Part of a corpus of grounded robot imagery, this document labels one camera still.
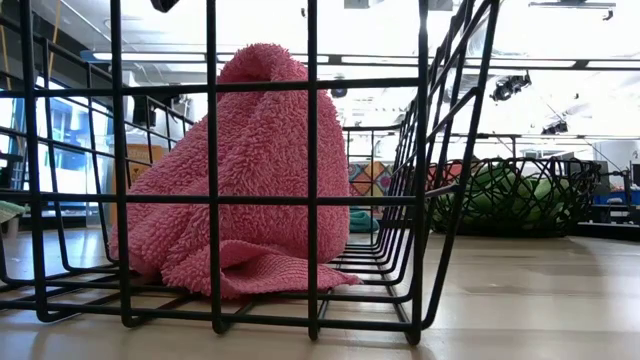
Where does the blue microfiber towel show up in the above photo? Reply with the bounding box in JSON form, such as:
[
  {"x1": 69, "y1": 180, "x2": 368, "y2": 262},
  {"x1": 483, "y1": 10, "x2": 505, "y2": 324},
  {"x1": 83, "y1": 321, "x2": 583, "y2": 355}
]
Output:
[{"x1": 348, "y1": 208, "x2": 381, "y2": 235}]

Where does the black wire rectangular basket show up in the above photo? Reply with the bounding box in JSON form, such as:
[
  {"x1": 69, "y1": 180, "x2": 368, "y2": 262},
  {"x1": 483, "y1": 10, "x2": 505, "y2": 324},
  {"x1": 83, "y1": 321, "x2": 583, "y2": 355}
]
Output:
[{"x1": 0, "y1": 0, "x2": 501, "y2": 347}]

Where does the pink microfiber towel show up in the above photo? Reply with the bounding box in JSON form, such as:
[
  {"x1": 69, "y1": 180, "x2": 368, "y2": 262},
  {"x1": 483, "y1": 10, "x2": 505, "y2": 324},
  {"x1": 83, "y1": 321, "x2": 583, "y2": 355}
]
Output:
[{"x1": 108, "y1": 43, "x2": 362, "y2": 300}]

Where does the green microfiber towel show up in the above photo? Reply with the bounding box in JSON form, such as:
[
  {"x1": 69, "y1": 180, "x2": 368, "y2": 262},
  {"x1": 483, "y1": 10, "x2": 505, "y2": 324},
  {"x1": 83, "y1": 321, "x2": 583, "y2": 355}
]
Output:
[
  {"x1": 528, "y1": 177, "x2": 572, "y2": 222},
  {"x1": 464, "y1": 167, "x2": 524, "y2": 222}
]

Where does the dark woven round basket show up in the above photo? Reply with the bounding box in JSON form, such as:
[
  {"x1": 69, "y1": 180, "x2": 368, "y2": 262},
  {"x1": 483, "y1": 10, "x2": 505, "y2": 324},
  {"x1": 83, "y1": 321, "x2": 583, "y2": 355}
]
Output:
[{"x1": 427, "y1": 156, "x2": 601, "y2": 240}]

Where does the ceiling light strip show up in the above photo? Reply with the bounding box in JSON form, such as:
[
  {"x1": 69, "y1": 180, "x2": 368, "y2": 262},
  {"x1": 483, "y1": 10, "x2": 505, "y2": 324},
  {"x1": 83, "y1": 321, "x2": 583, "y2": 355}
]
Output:
[{"x1": 92, "y1": 51, "x2": 209, "y2": 63}]

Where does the clear plastic bin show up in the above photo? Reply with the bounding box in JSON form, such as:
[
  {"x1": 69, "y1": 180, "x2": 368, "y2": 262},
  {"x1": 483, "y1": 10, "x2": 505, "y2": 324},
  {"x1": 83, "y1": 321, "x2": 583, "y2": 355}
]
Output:
[{"x1": 94, "y1": 124, "x2": 174, "y2": 231}]

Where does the large window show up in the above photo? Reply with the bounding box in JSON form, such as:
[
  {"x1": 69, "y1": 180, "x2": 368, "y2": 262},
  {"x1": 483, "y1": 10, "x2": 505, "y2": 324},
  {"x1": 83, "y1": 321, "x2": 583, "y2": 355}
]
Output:
[{"x1": 9, "y1": 94, "x2": 109, "y2": 197}]

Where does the background office desk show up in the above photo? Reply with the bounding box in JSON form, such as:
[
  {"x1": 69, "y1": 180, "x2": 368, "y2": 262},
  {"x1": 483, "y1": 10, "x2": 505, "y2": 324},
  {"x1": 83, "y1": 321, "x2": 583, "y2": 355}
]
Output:
[{"x1": 589, "y1": 154, "x2": 640, "y2": 224}]

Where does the ceiling light fixture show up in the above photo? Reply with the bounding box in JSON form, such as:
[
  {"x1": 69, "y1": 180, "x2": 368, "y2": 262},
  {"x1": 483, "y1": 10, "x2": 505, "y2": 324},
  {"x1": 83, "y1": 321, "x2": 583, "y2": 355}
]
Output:
[{"x1": 528, "y1": 0, "x2": 617, "y2": 10}]

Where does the pale green object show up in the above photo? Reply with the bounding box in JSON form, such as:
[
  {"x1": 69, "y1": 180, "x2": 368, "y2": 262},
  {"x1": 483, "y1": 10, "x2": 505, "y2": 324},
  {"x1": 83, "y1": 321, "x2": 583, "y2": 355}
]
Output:
[{"x1": 0, "y1": 199, "x2": 29, "y2": 225}]

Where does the colourful patterned wall panel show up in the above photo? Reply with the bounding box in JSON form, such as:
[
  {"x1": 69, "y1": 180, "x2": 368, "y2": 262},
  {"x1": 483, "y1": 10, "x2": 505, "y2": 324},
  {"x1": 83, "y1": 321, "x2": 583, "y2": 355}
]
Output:
[{"x1": 348, "y1": 160, "x2": 397, "y2": 197}]

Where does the black metal table frame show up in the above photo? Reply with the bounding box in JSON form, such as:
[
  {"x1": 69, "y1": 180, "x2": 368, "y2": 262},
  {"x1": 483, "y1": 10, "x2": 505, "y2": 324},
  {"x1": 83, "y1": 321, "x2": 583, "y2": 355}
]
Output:
[{"x1": 572, "y1": 222, "x2": 640, "y2": 240}]

